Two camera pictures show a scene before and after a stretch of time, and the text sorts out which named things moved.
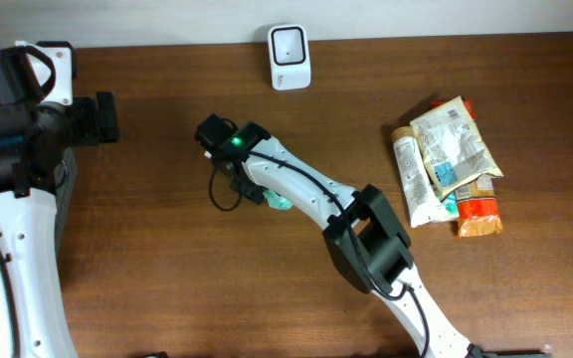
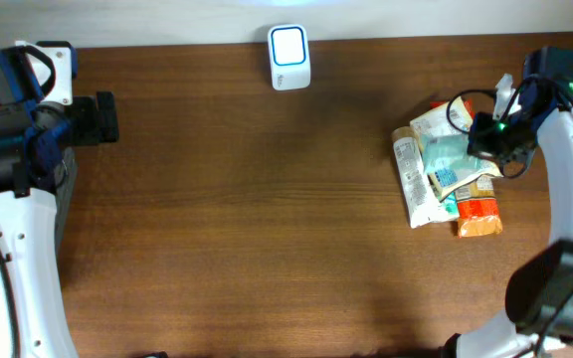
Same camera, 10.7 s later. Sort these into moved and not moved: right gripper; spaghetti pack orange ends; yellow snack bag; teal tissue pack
Moved: right gripper
Not moved: teal tissue pack; yellow snack bag; spaghetti pack orange ends
